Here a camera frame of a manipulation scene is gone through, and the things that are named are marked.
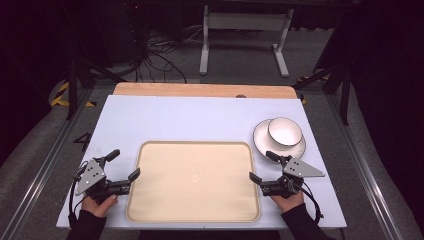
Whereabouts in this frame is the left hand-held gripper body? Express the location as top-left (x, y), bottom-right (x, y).
top-left (74, 157), bottom-right (131, 205)

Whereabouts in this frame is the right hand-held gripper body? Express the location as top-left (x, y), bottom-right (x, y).
top-left (261, 156), bottom-right (326, 198)

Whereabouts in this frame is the person's right hand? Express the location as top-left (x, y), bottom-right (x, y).
top-left (269, 191), bottom-right (306, 214)

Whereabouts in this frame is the person's left hand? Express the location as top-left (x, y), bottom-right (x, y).
top-left (80, 194), bottom-right (119, 219)

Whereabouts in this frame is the white plate with dark rim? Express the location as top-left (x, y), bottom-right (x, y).
top-left (252, 118), bottom-right (307, 162)

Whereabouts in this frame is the white bowl with dark rim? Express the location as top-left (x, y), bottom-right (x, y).
top-left (266, 116), bottom-right (304, 150)

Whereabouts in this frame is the black floor tape mark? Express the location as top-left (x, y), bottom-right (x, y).
top-left (72, 132), bottom-right (93, 153)

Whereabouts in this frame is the beige rectangular tray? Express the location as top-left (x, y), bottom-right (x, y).
top-left (125, 140), bottom-right (262, 224)

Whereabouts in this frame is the white table cover board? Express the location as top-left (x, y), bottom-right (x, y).
top-left (55, 94), bottom-right (348, 231)

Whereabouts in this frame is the yellow black floor tape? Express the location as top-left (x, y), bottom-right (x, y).
top-left (49, 81), bottom-right (98, 109)

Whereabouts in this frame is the black tripod stand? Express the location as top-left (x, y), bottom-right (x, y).
top-left (64, 54), bottom-right (128, 122)
top-left (292, 61), bottom-right (352, 127)

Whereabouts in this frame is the dark equipment cabinet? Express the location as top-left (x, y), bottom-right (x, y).
top-left (108, 0), bottom-right (149, 66)

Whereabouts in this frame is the white metal stand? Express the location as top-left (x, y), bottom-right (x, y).
top-left (198, 4), bottom-right (295, 79)

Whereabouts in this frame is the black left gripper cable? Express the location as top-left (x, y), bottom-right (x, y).
top-left (67, 161), bottom-right (90, 228)

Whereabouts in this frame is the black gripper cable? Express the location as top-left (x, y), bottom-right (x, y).
top-left (289, 176), bottom-right (325, 225)
top-left (67, 161), bottom-right (90, 228)

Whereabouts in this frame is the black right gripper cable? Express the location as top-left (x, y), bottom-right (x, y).
top-left (289, 176), bottom-right (325, 225)

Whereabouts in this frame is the aluminium floor rail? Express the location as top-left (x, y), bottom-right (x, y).
top-left (324, 93), bottom-right (406, 240)
top-left (0, 87), bottom-right (95, 240)

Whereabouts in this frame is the bundle of floor cables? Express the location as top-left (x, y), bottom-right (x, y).
top-left (131, 24), bottom-right (204, 84)

